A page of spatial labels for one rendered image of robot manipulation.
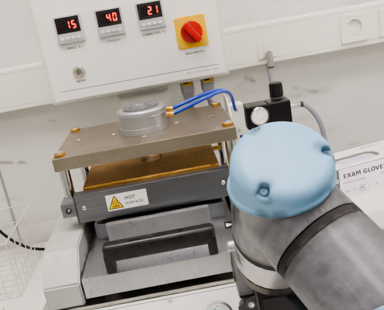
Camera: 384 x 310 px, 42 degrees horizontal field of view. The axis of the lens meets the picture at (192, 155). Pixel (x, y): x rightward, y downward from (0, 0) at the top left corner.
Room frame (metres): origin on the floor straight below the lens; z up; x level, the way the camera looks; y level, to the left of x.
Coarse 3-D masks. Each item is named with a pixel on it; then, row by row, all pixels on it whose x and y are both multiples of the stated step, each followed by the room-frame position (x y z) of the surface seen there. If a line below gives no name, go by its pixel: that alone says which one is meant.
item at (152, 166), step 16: (128, 160) 0.80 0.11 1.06; (144, 160) 0.78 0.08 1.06; (160, 160) 0.77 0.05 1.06; (176, 160) 0.75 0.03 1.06; (192, 160) 0.74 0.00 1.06; (208, 160) 0.73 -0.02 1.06; (96, 176) 0.75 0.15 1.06; (112, 176) 0.73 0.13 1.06; (128, 176) 0.72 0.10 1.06; (144, 176) 0.71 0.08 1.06; (160, 176) 0.71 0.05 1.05
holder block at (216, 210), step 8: (216, 200) 0.72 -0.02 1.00; (168, 208) 0.72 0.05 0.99; (176, 208) 0.72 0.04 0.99; (184, 208) 0.71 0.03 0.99; (216, 208) 0.71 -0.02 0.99; (224, 208) 0.71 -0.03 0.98; (128, 216) 0.72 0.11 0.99; (136, 216) 0.71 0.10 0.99; (216, 216) 0.71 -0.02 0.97; (224, 216) 0.71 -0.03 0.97; (96, 224) 0.71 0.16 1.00; (104, 224) 0.71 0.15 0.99; (96, 232) 0.71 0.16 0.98; (104, 232) 0.71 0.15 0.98
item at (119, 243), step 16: (208, 224) 0.61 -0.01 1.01; (128, 240) 0.60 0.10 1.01; (144, 240) 0.60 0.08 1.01; (160, 240) 0.59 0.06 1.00; (176, 240) 0.60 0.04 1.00; (192, 240) 0.60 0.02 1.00; (208, 240) 0.60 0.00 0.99; (112, 256) 0.59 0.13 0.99; (128, 256) 0.59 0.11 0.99; (112, 272) 0.59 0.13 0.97
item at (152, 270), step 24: (144, 216) 0.67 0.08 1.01; (168, 216) 0.67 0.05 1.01; (192, 216) 0.67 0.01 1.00; (96, 240) 0.70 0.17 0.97; (96, 264) 0.63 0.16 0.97; (120, 264) 0.61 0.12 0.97; (144, 264) 0.60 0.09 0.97; (168, 264) 0.59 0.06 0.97; (192, 264) 0.60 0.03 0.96; (216, 264) 0.60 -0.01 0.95; (96, 288) 0.59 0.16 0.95; (120, 288) 0.59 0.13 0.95
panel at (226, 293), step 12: (204, 288) 0.59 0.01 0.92; (216, 288) 0.59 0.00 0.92; (228, 288) 0.59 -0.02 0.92; (144, 300) 0.59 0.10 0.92; (156, 300) 0.59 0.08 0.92; (168, 300) 0.59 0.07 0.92; (180, 300) 0.59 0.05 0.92; (192, 300) 0.59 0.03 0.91; (204, 300) 0.59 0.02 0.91; (216, 300) 0.58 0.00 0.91; (228, 300) 0.58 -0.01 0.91
